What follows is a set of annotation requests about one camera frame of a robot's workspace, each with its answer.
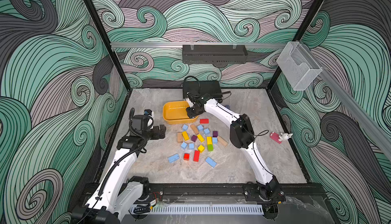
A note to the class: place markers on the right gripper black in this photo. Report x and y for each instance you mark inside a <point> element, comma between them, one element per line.
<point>188,110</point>

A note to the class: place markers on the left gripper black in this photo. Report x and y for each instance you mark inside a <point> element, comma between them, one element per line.
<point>155,135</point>

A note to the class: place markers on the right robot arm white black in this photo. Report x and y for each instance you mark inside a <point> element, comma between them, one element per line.
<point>207,97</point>

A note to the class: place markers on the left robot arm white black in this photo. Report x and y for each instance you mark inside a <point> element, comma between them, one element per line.
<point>109,203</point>

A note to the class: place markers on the red flat block top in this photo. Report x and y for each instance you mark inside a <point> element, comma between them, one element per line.
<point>204,121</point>

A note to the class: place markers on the natural wood block upper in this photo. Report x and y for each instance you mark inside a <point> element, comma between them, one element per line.
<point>194,129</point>

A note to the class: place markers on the natural wood block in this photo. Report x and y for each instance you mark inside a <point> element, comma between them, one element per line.
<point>194,129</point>
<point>222,141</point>
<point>179,137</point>

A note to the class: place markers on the black ribbed case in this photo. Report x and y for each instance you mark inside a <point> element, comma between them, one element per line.
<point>203,87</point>

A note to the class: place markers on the yellow plastic bin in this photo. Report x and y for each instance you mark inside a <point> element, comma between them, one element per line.
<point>175,113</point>

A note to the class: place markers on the natural wood block left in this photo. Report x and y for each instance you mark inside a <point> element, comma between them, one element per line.
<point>179,137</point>

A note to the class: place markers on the purple cube centre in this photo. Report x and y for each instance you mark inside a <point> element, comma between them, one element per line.
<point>194,138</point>

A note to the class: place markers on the light blue flat block left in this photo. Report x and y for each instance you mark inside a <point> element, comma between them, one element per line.
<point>173,158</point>

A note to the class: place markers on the light blue flat block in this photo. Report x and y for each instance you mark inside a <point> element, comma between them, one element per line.
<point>211,162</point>
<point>173,158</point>

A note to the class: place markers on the yellow long block left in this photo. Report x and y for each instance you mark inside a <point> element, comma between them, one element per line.
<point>185,136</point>

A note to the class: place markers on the yellow long block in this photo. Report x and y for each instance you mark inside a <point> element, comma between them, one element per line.
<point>209,140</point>
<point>185,136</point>

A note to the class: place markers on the yellow block centre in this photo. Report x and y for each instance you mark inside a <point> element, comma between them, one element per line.
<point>200,137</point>

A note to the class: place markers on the yellow long block right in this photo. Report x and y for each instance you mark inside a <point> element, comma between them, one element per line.
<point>209,140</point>

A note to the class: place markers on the red cube bottom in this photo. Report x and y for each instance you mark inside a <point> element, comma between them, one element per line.
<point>186,157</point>

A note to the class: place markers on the yellow cube lower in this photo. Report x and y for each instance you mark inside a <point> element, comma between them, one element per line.
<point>201,148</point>

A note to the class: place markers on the natural wood block right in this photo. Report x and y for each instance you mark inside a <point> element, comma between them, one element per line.
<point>222,141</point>

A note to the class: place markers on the red long block bottom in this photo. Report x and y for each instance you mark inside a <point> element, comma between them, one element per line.
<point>196,156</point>

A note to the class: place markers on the light blue flat block right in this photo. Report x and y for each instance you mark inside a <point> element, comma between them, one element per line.
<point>211,162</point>

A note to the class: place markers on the pink and white toy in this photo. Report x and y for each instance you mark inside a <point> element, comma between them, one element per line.
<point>279,138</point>

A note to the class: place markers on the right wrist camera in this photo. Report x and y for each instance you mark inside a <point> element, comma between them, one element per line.
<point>190,101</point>

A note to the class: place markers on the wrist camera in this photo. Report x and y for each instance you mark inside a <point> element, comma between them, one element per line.
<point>190,101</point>
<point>149,113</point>

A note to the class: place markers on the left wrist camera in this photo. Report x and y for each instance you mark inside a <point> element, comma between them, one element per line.
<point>149,113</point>

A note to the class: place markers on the black wall shelf tray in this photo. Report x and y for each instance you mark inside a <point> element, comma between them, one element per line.
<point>214,54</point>

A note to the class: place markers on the aluminium rail back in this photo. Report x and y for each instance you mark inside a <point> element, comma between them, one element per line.
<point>192,44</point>

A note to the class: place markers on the aluminium rail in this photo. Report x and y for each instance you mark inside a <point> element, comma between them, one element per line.
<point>337,78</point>
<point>192,44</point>

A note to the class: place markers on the white slotted cable duct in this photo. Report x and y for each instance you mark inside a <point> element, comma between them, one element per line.
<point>203,209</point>

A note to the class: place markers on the clear acrylic wall holder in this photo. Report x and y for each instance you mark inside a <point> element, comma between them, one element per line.
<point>299,65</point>

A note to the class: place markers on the aluminium rail right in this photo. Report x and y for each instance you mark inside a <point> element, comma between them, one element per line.
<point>337,78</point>

